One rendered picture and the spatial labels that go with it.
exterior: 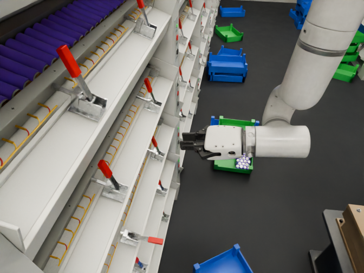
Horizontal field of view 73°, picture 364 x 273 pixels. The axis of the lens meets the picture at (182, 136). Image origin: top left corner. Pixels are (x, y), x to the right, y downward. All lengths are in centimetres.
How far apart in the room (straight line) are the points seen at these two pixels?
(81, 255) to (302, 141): 53
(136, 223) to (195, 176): 74
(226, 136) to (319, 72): 27
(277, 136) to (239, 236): 66
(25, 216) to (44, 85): 16
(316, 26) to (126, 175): 45
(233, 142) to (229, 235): 63
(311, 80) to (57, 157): 47
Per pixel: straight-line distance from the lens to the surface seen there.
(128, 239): 64
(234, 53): 258
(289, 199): 139
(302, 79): 56
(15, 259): 26
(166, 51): 75
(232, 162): 142
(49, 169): 30
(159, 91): 73
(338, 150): 176
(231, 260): 116
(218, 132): 69
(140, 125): 61
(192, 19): 127
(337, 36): 54
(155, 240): 63
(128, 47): 50
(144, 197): 71
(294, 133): 68
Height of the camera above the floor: 108
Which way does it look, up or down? 43 degrees down
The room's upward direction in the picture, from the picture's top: straight up
